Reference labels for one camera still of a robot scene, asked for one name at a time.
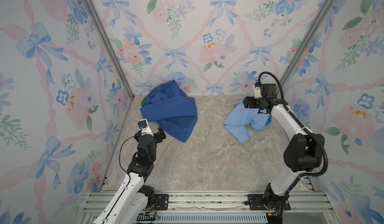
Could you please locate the light blue cloth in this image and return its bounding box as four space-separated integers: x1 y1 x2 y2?
223 100 273 143

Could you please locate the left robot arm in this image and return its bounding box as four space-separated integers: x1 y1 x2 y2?
92 126 166 224

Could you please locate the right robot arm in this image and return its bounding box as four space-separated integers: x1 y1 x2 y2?
243 82 325 211

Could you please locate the dark blue cloth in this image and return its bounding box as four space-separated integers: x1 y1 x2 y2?
141 80 198 142

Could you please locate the green cloth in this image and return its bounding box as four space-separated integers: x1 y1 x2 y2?
141 96 148 107

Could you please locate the right corner aluminium profile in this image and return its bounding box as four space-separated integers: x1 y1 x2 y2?
281 0 336 85

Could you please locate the corner aluminium profile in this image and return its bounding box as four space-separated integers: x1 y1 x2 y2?
281 0 336 85
82 0 134 101

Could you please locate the left corner aluminium profile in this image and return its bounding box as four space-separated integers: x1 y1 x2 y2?
82 0 134 101

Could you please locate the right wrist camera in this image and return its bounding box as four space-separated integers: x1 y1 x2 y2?
254 82 278 99

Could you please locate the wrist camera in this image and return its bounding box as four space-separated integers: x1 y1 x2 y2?
138 118 153 135
254 82 278 99

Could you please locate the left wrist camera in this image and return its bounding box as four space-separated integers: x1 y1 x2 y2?
138 118 153 135

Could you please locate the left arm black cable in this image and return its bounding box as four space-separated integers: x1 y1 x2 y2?
118 135 139 180

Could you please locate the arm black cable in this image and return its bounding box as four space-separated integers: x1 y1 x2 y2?
118 135 139 180
257 71 329 192

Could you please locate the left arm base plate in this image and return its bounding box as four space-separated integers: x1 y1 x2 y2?
145 194 170 212

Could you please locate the aluminium mounting rail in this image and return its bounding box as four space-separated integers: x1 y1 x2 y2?
77 187 340 224

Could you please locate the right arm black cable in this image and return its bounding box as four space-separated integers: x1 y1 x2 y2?
257 71 329 192

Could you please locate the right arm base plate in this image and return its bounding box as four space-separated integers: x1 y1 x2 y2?
244 194 291 212

